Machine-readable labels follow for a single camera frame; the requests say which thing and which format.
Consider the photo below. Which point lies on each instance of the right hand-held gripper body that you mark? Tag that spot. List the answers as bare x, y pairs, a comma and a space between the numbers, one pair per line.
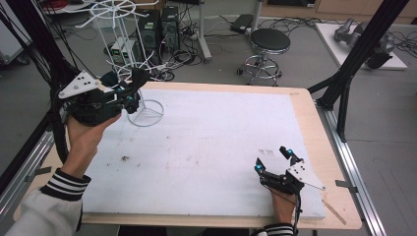
282, 182

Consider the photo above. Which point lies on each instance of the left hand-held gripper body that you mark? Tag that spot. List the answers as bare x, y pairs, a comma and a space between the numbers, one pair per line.
91, 105

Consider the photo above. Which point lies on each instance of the navy bow tie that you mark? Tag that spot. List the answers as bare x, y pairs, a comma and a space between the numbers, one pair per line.
109, 78

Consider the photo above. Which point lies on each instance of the black bow tie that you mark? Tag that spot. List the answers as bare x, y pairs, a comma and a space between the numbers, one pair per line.
141, 78

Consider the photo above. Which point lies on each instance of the person's left hand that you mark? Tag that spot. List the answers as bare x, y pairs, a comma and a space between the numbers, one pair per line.
82, 144

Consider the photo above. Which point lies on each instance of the small labelled power unit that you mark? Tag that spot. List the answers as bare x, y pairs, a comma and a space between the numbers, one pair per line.
128, 49
117, 50

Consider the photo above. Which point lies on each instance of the black computer tower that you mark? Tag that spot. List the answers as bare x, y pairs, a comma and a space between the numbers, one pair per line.
149, 36
169, 29

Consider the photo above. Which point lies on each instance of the white foam mat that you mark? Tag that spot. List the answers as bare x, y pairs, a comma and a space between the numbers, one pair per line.
203, 147

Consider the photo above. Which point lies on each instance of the wooden stick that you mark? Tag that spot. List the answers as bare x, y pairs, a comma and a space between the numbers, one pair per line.
334, 212

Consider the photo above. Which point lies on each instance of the beige standing desk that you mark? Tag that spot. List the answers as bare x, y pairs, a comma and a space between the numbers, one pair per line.
204, 39

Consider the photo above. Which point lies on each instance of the black round stool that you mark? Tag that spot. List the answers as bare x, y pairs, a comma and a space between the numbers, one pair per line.
269, 39

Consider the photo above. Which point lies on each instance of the white floor board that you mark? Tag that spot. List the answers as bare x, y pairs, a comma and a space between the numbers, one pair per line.
327, 39

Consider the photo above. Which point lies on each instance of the black flat box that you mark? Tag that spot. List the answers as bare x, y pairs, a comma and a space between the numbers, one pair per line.
242, 23

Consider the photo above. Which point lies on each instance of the grey metal bracket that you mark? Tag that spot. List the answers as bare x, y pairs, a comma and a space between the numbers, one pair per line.
345, 186
37, 173

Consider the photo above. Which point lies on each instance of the aluminium frame rail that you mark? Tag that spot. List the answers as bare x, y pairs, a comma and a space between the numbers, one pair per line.
19, 183
354, 170

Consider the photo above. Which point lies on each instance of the black frame post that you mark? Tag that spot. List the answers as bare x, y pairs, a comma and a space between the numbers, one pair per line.
357, 49

